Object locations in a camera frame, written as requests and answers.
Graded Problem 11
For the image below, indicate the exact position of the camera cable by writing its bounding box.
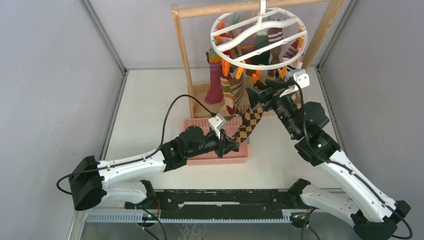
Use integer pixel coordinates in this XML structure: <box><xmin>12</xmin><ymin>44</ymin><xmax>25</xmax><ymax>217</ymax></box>
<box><xmin>291</xmin><ymin>79</ymin><xmax>414</xmax><ymax>240</ymax></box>
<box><xmin>55</xmin><ymin>94</ymin><xmax>218</xmax><ymax>196</ymax></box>

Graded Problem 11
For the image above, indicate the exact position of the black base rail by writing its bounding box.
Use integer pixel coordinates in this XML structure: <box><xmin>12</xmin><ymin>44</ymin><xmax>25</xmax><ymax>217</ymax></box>
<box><xmin>124</xmin><ymin>178</ymin><xmax>322</xmax><ymax>221</ymax></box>

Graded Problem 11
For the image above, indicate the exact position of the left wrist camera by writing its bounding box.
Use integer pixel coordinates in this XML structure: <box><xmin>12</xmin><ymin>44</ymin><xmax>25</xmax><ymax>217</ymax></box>
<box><xmin>208</xmin><ymin>113</ymin><xmax>228</xmax><ymax>139</ymax></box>

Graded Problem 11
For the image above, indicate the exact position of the brown beige striped sock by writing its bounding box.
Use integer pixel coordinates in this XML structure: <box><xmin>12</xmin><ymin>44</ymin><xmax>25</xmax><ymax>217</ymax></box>
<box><xmin>229</xmin><ymin>74</ymin><xmax>247</xmax><ymax>115</ymax></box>

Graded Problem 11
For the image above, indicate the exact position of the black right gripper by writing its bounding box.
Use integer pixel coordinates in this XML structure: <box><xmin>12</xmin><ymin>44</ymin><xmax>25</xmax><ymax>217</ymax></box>
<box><xmin>244</xmin><ymin>79</ymin><xmax>301</xmax><ymax>140</ymax></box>

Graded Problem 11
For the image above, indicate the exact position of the pink perforated plastic basket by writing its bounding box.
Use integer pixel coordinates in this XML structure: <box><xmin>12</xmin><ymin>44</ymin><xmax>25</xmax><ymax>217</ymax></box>
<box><xmin>182</xmin><ymin>117</ymin><xmax>250</xmax><ymax>167</ymax></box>

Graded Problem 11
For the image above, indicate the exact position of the white round clip hanger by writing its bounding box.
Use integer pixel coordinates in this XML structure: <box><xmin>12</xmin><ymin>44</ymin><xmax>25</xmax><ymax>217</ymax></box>
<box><xmin>209</xmin><ymin>0</ymin><xmax>309</xmax><ymax>71</ymax></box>

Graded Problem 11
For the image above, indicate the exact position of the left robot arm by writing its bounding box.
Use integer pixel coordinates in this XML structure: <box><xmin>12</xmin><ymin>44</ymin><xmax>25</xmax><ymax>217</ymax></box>
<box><xmin>68</xmin><ymin>126</ymin><xmax>240</xmax><ymax>211</ymax></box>

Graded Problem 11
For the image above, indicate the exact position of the right camera cable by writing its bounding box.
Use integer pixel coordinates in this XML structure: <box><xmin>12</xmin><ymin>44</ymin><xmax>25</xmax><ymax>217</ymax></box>
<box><xmin>291</xmin><ymin>79</ymin><xmax>414</xmax><ymax>240</ymax></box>

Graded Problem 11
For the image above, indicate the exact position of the left camera cable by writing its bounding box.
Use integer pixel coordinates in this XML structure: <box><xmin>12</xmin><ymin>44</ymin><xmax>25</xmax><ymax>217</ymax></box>
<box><xmin>55</xmin><ymin>94</ymin><xmax>218</xmax><ymax>196</ymax></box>

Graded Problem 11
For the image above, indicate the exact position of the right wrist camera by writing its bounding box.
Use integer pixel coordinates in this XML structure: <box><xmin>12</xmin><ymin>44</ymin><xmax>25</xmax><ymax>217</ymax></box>
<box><xmin>279</xmin><ymin>69</ymin><xmax>310</xmax><ymax>97</ymax></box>

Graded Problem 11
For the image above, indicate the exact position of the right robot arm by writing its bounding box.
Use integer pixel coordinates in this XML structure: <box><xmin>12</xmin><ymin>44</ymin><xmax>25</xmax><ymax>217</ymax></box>
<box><xmin>246</xmin><ymin>79</ymin><xmax>411</xmax><ymax>240</ymax></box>

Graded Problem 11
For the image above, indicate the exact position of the dark green sock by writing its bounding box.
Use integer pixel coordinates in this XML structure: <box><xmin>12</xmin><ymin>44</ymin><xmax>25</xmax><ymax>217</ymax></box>
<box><xmin>253</xmin><ymin>31</ymin><xmax>271</xmax><ymax>67</ymax></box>

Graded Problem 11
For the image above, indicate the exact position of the brown yellow argyle sock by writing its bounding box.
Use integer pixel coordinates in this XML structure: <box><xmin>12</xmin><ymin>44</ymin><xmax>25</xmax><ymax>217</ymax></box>
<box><xmin>231</xmin><ymin>104</ymin><xmax>265</xmax><ymax>144</ymax></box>

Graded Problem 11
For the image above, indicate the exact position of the beige striped sock red heel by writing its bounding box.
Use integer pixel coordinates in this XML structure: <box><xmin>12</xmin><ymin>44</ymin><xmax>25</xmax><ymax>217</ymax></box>
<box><xmin>219</xmin><ymin>74</ymin><xmax>236</xmax><ymax>120</ymax></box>

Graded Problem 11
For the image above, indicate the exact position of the wooden hanger rack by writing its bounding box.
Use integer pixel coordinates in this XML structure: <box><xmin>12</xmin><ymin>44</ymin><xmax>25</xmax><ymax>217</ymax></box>
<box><xmin>171</xmin><ymin>0</ymin><xmax>345</xmax><ymax>119</ymax></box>

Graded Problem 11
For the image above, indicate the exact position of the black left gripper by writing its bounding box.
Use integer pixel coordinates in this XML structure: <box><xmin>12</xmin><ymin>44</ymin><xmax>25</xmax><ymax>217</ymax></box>
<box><xmin>185</xmin><ymin>128</ymin><xmax>239</xmax><ymax>159</ymax></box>

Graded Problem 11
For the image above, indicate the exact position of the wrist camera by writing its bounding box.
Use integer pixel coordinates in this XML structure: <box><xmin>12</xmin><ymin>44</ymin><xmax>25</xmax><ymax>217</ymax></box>
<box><xmin>208</xmin><ymin>113</ymin><xmax>228</xmax><ymax>139</ymax></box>
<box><xmin>279</xmin><ymin>69</ymin><xmax>310</xmax><ymax>97</ymax></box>

